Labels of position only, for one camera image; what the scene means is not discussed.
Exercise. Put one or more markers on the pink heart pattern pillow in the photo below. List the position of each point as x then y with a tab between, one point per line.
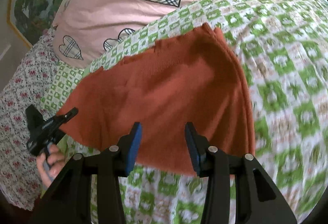
115	9

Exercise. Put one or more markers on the floral bed sheet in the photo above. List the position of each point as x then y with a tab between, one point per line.
18	111

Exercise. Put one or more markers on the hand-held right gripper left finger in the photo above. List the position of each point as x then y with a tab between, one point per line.
135	147

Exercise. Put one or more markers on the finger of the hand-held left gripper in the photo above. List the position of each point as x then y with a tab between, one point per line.
68	114

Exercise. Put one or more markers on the green checkered blanket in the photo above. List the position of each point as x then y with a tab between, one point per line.
281	73

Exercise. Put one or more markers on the rust knit sweater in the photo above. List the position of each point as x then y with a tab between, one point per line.
166	85

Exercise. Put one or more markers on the green checkered pillow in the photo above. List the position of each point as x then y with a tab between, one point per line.
62	80

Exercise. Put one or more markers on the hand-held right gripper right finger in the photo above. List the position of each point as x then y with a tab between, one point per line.
192	148

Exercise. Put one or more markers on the person's left hand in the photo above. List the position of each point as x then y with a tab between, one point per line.
51	165

